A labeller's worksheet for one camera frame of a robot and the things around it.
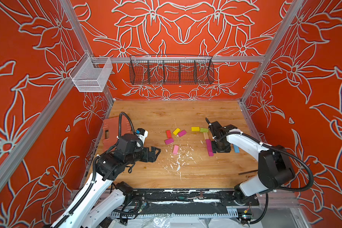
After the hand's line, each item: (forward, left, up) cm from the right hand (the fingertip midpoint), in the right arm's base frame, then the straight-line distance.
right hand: (217, 150), depth 86 cm
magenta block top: (+15, +21, -5) cm, 27 cm away
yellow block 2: (+16, +25, -4) cm, 30 cm away
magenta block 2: (+8, +31, -3) cm, 32 cm away
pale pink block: (+1, +26, -3) cm, 26 cm away
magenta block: (0, +3, -5) cm, 6 cm away
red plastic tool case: (+14, +73, -3) cm, 75 cm away
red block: (+13, +31, -4) cm, 34 cm away
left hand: (-8, +38, +17) cm, 42 cm away
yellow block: (+18, +12, -3) cm, 22 cm away
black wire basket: (+50, +38, +26) cm, 68 cm away
